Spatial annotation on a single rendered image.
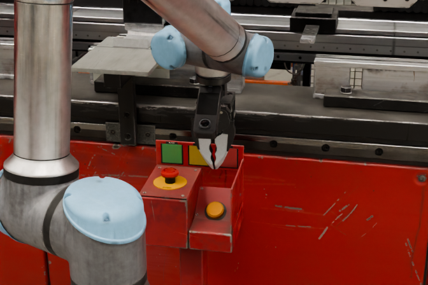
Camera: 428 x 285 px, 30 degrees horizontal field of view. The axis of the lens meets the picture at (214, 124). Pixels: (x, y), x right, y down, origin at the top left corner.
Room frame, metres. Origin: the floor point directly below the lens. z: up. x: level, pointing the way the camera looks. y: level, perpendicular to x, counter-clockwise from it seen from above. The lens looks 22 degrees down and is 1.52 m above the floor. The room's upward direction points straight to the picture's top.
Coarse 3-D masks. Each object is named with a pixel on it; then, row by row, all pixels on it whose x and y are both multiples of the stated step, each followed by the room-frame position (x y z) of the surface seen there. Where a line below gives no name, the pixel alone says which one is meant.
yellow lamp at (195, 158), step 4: (192, 148) 1.63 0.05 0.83; (196, 148) 1.62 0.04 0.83; (192, 152) 1.63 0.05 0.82; (196, 152) 1.62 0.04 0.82; (192, 156) 1.63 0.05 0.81; (196, 156) 1.62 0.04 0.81; (200, 156) 1.62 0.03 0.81; (192, 160) 1.63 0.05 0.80; (196, 160) 1.62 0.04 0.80; (200, 160) 1.62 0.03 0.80; (204, 160) 1.62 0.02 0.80; (196, 164) 1.62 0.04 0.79; (200, 164) 1.62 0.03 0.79; (204, 164) 1.62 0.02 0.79
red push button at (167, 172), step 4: (168, 168) 1.56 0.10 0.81; (172, 168) 1.56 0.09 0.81; (160, 172) 1.55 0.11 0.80; (164, 172) 1.54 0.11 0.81; (168, 172) 1.54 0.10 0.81; (172, 172) 1.54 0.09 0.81; (176, 172) 1.54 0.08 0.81; (164, 176) 1.53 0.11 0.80; (168, 176) 1.53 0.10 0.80; (172, 176) 1.53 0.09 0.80; (176, 176) 1.54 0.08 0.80; (168, 180) 1.54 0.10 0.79; (172, 180) 1.54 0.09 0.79
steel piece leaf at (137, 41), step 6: (126, 36) 1.92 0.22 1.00; (132, 36) 1.92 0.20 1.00; (138, 36) 1.92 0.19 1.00; (144, 36) 1.92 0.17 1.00; (150, 36) 1.92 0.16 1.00; (114, 42) 1.84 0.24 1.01; (120, 42) 1.84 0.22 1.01; (126, 42) 1.83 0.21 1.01; (132, 42) 1.83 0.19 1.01; (138, 42) 1.83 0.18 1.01; (144, 42) 1.82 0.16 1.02; (150, 42) 1.87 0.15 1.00
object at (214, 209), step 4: (208, 204) 1.54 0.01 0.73; (212, 204) 1.54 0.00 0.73; (216, 204) 1.54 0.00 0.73; (220, 204) 1.54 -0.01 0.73; (208, 208) 1.53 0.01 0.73; (212, 208) 1.53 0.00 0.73; (216, 208) 1.53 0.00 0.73; (220, 208) 1.53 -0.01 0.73; (208, 212) 1.52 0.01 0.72; (212, 212) 1.52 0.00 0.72; (216, 212) 1.52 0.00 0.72; (220, 212) 1.52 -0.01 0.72; (212, 216) 1.52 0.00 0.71; (216, 216) 1.52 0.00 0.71; (220, 216) 1.52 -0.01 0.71
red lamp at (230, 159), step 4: (228, 152) 1.61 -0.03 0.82; (232, 152) 1.61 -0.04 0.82; (236, 152) 1.61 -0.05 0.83; (228, 156) 1.61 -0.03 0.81; (232, 156) 1.61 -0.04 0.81; (236, 156) 1.61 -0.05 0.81; (224, 160) 1.61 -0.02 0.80; (228, 160) 1.61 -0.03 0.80; (232, 160) 1.61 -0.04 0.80; (236, 160) 1.61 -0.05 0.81; (224, 164) 1.61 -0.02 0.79; (228, 164) 1.61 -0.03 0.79; (232, 164) 1.61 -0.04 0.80; (236, 164) 1.61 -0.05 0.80
